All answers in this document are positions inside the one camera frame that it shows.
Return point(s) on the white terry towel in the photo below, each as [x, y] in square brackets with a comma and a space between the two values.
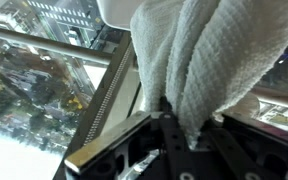
[203, 56]

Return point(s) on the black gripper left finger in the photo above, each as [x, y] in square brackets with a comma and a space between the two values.
[174, 161]

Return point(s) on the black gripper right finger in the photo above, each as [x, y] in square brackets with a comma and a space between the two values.
[236, 151]

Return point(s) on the metal window railing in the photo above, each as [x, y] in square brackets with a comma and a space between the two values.
[55, 46]

